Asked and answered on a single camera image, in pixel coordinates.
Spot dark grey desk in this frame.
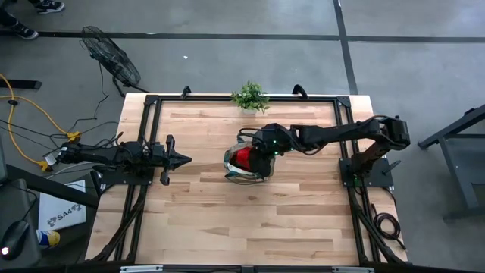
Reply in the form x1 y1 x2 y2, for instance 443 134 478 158
0 136 100 272

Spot person's shoe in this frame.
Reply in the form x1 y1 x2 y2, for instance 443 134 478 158
0 20 39 41
36 0 65 14

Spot black floor bar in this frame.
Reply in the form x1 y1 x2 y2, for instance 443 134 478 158
0 78 42 91

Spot black floor cable bundle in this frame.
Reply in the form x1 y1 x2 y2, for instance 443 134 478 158
0 119 124 158

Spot black metal table frame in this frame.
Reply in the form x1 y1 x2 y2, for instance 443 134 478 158
86 93 408 266

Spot black floor fan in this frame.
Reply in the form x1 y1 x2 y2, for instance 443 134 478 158
79 25 149 98

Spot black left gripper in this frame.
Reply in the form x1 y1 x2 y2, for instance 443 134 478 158
149 134 193 187

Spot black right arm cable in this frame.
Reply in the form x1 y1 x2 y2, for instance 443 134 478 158
237 127 268 144

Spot black coiled cable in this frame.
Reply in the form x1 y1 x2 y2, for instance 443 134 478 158
369 202 407 251

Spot black fan power cord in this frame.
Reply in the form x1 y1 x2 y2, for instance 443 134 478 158
66 62 111 133

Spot silver edge bracket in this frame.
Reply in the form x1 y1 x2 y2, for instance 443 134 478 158
332 266 375 273
120 265 164 273

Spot black glove red cuff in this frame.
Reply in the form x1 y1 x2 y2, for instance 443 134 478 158
228 145 266 179

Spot yellow extension cable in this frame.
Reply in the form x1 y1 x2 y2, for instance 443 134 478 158
0 74 83 172

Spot black side table frame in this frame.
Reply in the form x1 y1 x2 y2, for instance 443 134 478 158
416 104 485 221

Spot white SA4 sign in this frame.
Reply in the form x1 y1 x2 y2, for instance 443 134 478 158
37 180 87 232

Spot beige green gardening bag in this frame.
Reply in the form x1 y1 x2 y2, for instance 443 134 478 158
223 142 278 186

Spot small green potted plant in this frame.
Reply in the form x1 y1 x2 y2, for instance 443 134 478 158
230 80 271 116

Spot yellow and blue object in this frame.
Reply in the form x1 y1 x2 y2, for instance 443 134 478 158
36 229 61 249

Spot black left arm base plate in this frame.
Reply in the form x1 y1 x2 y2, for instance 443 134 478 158
92 165 155 186

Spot black computer mouse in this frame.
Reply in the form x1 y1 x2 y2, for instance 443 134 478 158
0 220 30 262

